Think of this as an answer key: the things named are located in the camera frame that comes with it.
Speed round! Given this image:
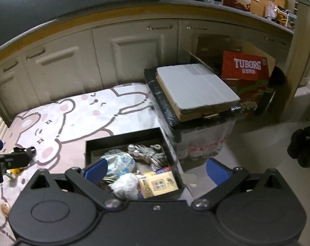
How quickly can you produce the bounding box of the black storage box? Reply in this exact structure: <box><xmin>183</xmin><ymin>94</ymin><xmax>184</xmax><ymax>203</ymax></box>
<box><xmin>85</xmin><ymin>128</ymin><xmax>184</xmax><ymax>200</ymax></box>

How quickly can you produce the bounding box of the blue floral white pouch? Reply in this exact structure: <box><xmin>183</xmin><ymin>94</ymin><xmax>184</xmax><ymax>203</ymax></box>
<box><xmin>101</xmin><ymin>149</ymin><xmax>136</xmax><ymax>181</ymax></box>

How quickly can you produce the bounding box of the white plastic bag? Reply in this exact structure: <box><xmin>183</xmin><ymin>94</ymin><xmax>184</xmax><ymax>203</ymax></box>
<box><xmin>110</xmin><ymin>173</ymin><xmax>139</xmax><ymax>200</ymax></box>

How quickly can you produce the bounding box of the beige printed small box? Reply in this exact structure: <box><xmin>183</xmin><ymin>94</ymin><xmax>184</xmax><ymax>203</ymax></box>
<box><xmin>138</xmin><ymin>171</ymin><xmax>179</xmax><ymax>198</ymax></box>

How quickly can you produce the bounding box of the silver bead chain bundle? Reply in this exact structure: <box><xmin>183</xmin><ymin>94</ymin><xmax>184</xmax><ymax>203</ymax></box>
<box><xmin>127</xmin><ymin>144</ymin><xmax>167</xmax><ymax>171</ymax></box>

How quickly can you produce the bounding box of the yellow grey headlamp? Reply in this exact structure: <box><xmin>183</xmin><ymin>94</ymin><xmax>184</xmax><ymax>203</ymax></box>
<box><xmin>5</xmin><ymin>168</ymin><xmax>25</xmax><ymax>179</ymax></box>

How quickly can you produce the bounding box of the tan fluffy plush toy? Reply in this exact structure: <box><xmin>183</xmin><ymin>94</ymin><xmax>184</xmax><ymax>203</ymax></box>
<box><xmin>0</xmin><ymin>202</ymin><xmax>11</xmax><ymax>218</ymax></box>

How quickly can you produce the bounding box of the colourful card box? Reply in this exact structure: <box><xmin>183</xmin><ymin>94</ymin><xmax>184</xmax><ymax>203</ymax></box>
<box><xmin>156</xmin><ymin>167</ymin><xmax>171</xmax><ymax>174</ymax></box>

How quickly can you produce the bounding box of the pink bear cartoon mat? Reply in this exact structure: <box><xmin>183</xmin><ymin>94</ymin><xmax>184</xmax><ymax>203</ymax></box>
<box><xmin>0</xmin><ymin>83</ymin><xmax>162</xmax><ymax>245</ymax></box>

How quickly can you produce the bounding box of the black wrapped crate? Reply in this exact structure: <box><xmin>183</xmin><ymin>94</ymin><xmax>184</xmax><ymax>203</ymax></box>
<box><xmin>144</xmin><ymin>68</ymin><xmax>241</xmax><ymax>160</ymax></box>

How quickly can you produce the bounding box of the black bag on floor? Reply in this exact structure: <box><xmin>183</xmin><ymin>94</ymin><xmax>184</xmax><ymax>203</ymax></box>
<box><xmin>287</xmin><ymin>126</ymin><xmax>310</xmax><ymax>168</ymax></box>

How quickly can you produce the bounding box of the flat brown cardboard box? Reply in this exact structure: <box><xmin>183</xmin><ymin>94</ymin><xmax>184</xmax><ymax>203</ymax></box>
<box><xmin>156</xmin><ymin>75</ymin><xmax>231</xmax><ymax>122</ymax></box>

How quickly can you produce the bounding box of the grey tablet case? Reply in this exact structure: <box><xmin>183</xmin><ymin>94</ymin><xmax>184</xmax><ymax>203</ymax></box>
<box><xmin>157</xmin><ymin>64</ymin><xmax>240</xmax><ymax>113</ymax></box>

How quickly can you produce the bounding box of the red Tuborg beer carton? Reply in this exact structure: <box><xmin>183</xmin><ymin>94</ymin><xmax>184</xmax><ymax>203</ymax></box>
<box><xmin>221</xmin><ymin>51</ymin><xmax>270</xmax><ymax>120</ymax></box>

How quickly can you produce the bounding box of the cream cabinet row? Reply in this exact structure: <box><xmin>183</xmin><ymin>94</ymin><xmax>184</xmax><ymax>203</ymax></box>
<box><xmin>0</xmin><ymin>19</ymin><xmax>293</xmax><ymax>123</ymax></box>

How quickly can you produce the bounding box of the brown cardboard sheet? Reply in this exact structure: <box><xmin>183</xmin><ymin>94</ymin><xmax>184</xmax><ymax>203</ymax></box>
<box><xmin>182</xmin><ymin>34</ymin><xmax>275</xmax><ymax>76</ymax></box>

